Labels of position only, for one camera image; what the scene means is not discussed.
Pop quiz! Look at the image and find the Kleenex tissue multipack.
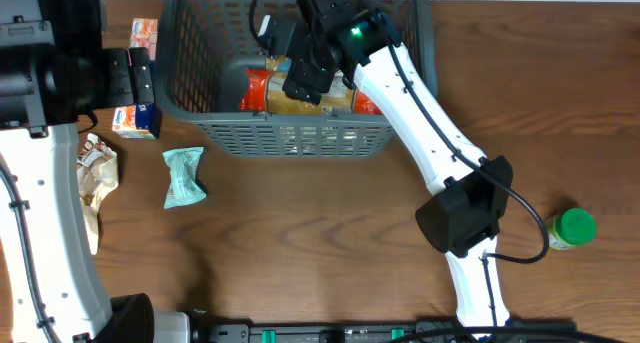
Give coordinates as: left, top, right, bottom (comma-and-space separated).
112, 18, 162, 139

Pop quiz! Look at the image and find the orange pasta packet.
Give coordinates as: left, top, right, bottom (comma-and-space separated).
239, 69, 382, 115

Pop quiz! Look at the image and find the grey plastic basket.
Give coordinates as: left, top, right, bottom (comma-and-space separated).
154, 0, 438, 157

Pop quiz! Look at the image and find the teal snack wrapper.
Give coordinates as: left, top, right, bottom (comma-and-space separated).
163, 147, 206, 209

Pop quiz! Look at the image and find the green lid jar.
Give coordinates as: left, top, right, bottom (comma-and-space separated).
545, 208, 598, 250

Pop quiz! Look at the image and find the gold foil food bag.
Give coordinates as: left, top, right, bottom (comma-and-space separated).
265, 56, 292, 72

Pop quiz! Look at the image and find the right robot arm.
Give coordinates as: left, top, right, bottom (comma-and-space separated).
249, 0, 513, 327

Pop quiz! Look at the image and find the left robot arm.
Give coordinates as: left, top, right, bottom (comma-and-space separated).
1, 0, 192, 343

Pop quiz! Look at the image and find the white brown snack pouch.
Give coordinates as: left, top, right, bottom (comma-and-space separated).
77, 133, 119, 255

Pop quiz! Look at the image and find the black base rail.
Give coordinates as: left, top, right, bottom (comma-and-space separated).
188, 319, 578, 343

